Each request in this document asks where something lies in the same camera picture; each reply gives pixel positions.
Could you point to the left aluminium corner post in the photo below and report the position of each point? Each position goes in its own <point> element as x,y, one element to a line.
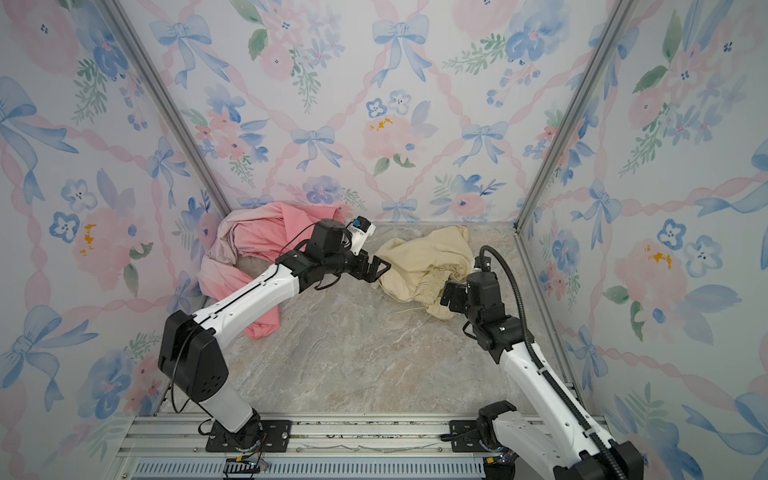
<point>116,17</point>

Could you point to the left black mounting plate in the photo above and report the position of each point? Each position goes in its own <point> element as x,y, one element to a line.
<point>270,435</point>

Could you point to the right aluminium corner post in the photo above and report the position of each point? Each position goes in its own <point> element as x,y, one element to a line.
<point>614,28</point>

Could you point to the beige cloth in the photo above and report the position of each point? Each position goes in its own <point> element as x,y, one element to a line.
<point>420,267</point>

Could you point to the black mounting plate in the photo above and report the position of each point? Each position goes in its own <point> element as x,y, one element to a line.
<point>270,435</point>
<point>470,436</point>

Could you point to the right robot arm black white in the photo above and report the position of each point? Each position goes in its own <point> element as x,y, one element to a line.
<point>575,445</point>

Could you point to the aluminium corner post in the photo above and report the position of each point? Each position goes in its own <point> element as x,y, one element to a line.
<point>614,28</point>
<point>116,17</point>

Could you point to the pink cloth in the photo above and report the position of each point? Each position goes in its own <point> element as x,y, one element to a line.
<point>263,233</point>

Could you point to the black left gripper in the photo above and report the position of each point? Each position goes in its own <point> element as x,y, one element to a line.
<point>374,273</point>

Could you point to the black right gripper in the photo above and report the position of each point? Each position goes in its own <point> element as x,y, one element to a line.
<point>460,294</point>

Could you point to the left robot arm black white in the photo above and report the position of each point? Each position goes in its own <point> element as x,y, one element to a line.
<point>191,350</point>

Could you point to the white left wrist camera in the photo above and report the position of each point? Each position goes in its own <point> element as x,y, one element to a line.
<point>360,229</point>

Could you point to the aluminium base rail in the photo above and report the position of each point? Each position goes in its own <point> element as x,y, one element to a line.
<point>322,446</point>

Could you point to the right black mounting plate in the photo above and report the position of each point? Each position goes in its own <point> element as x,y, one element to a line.
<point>470,436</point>

